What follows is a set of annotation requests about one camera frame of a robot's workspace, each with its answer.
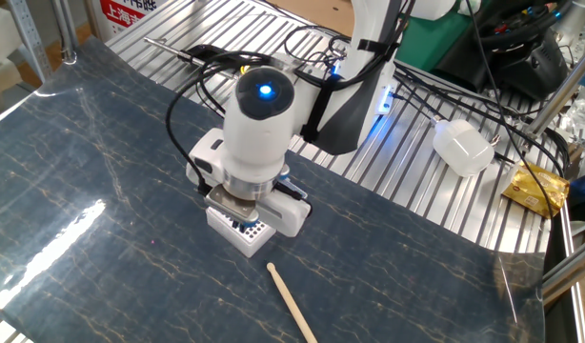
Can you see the white pipette tip holder box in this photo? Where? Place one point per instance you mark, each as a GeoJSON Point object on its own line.
{"type": "Point", "coordinates": [245, 243]}

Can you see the red and white sign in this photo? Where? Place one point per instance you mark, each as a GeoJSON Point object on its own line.
{"type": "Point", "coordinates": [126, 16]}

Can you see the white plastic bottle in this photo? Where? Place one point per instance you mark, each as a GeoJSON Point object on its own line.
{"type": "Point", "coordinates": [464, 150]}

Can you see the aluminium frame post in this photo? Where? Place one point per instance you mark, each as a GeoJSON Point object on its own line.
{"type": "Point", "coordinates": [557, 97]}

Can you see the perforated metal rail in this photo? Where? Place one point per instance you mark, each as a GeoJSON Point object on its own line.
{"type": "Point", "coordinates": [29, 40]}

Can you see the brown cardboard sheet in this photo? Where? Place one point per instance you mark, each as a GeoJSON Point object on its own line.
{"type": "Point", "coordinates": [316, 14]}

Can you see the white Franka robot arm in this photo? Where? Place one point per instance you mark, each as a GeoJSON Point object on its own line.
{"type": "Point", "coordinates": [254, 138]}

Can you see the black clamp with metal rod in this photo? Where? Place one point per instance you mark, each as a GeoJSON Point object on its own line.
{"type": "Point", "coordinates": [204, 49]}

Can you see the gold foil packet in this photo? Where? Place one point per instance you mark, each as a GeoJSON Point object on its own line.
{"type": "Point", "coordinates": [521, 190]}

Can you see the wooden drumstick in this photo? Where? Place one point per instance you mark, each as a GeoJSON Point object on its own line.
{"type": "Point", "coordinates": [288, 297]}

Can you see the dark blue marble mat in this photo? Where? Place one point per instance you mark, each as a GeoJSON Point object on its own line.
{"type": "Point", "coordinates": [83, 143]}

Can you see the black equipment pile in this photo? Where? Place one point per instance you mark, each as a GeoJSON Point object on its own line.
{"type": "Point", "coordinates": [535, 66]}

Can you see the green mat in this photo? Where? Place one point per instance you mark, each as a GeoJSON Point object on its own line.
{"type": "Point", "coordinates": [435, 45]}

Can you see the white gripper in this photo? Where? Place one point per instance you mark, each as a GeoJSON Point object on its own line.
{"type": "Point", "coordinates": [288, 219]}

